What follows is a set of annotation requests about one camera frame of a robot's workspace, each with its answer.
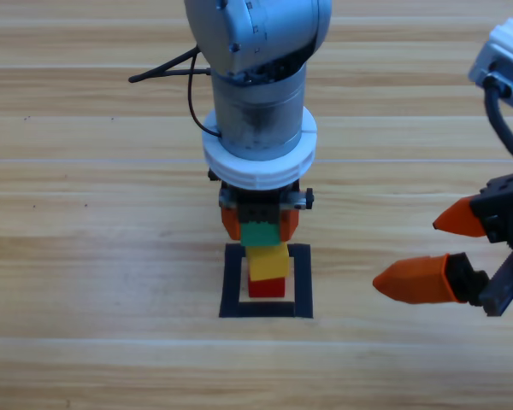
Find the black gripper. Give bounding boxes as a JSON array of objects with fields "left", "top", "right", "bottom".
[
  {"left": 207, "top": 168, "right": 315, "bottom": 243},
  {"left": 372, "top": 170, "right": 513, "bottom": 318}
]

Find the green wooden block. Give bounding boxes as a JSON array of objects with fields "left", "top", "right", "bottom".
[{"left": 239, "top": 220, "right": 281, "bottom": 248}]

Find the yellow wooden block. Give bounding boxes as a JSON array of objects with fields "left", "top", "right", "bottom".
[{"left": 245, "top": 243, "right": 291, "bottom": 282}]

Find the red wooden block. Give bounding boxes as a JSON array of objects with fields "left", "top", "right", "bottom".
[{"left": 247, "top": 276, "right": 286, "bottom": 299}]

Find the black tape square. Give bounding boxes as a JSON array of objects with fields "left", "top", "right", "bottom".
[{"left": 218, "top": 242, "right": 315, "bottom": 320}]

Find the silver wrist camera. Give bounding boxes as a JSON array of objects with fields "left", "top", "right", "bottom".
[{"left": 468, "top": 40, "right": 513, "bottom": 116}]

